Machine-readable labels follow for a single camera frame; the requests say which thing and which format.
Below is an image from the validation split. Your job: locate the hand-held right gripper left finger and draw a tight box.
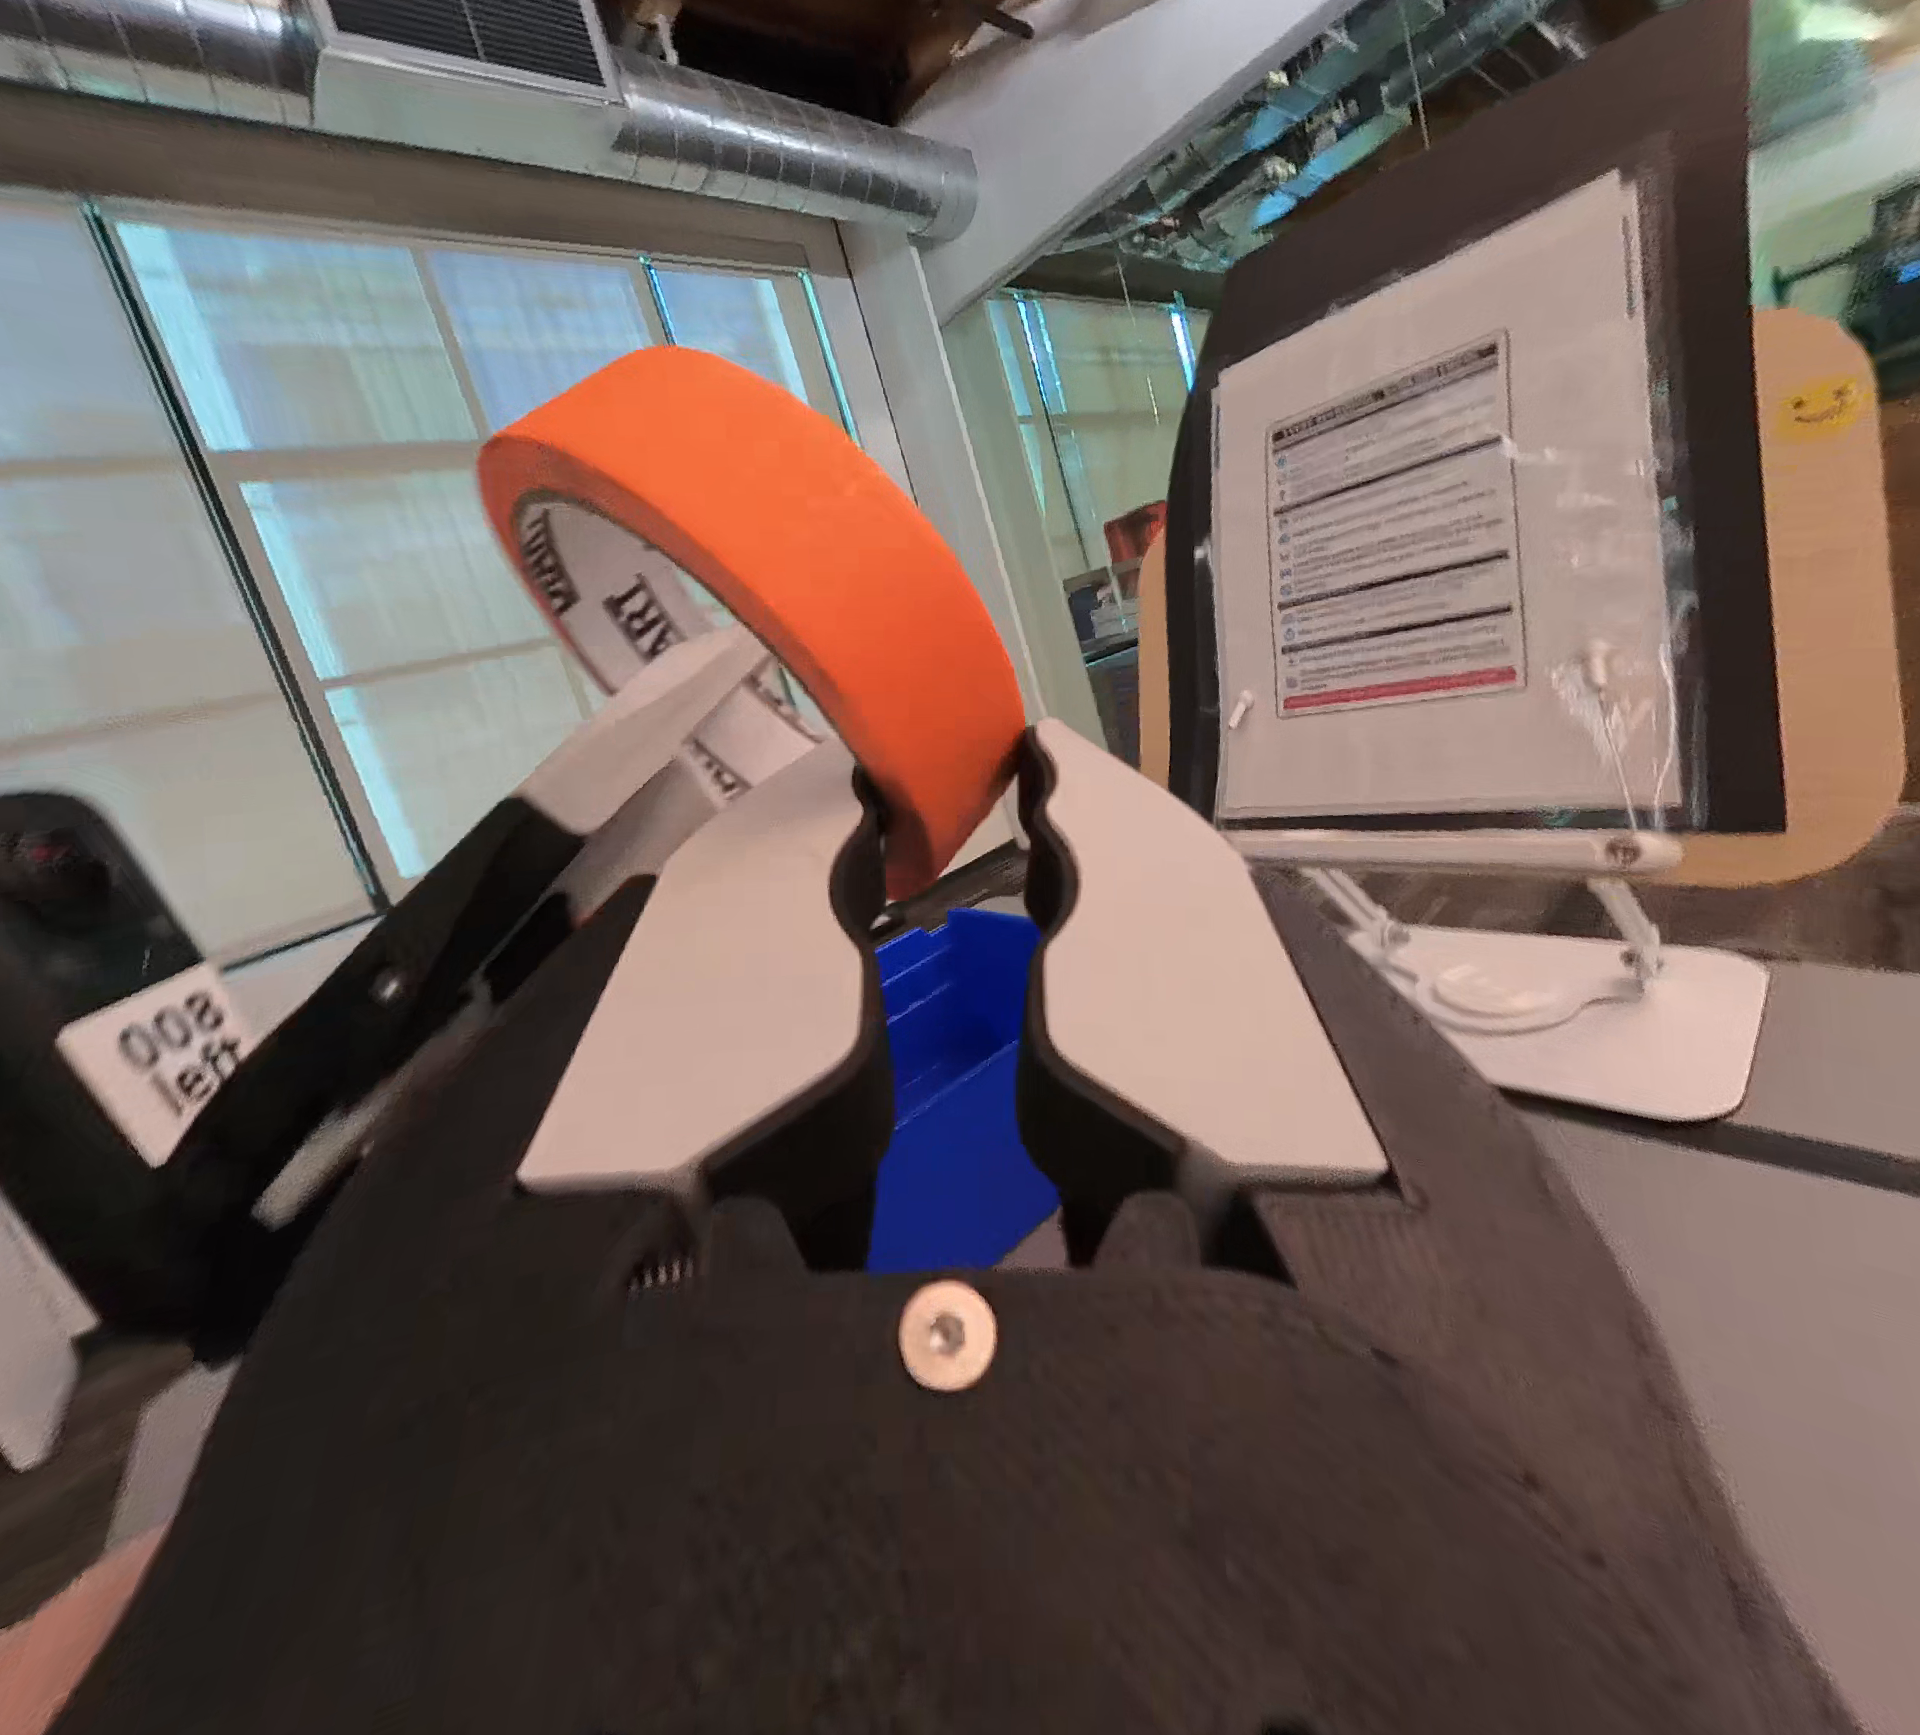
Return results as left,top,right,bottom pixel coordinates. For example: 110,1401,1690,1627
514,765,901,1265

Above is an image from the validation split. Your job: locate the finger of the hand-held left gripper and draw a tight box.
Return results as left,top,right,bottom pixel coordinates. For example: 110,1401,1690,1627
515,623,785,929

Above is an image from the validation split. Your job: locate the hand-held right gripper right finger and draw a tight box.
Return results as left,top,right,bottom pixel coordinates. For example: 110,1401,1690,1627
1013,715,1388,1270

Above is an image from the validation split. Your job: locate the orange tape roll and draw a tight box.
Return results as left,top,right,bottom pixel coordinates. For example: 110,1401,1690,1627
481,345,1033,902

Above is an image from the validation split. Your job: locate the blue plastic bin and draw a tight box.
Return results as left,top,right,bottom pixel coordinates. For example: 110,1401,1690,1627
862,904,1071,1277

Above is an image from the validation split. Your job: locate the person's left forearm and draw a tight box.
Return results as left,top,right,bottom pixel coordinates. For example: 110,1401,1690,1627
0,1522,169,1735

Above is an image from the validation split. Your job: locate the white framed window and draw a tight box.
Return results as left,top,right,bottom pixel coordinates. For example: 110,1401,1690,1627
0,193,901,954

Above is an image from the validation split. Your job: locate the white metal stand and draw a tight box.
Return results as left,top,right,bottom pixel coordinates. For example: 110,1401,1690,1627
1240,827,1777,1124

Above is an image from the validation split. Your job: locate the laminated instruction sheet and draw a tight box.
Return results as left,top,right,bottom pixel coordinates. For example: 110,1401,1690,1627
1211,170,1709,827

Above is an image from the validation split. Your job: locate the wooden board with black panel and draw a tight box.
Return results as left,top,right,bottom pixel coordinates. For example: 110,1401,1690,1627
1137,0,1910,891

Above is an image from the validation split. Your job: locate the silver ventilation duct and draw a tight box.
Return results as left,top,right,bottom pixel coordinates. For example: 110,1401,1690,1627
0,0,981,248

